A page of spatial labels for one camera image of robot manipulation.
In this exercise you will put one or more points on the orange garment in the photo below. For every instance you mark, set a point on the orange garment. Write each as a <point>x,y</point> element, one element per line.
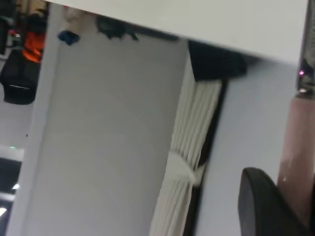
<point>34,46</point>

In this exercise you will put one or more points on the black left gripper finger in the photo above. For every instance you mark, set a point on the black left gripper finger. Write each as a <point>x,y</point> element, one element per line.
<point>261,209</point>

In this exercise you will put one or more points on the blue object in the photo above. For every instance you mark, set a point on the blue object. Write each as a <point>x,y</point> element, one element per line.
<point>68,37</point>

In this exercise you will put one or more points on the tied white curtain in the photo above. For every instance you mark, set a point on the tied white curtain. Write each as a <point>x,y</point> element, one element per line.
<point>194,127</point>

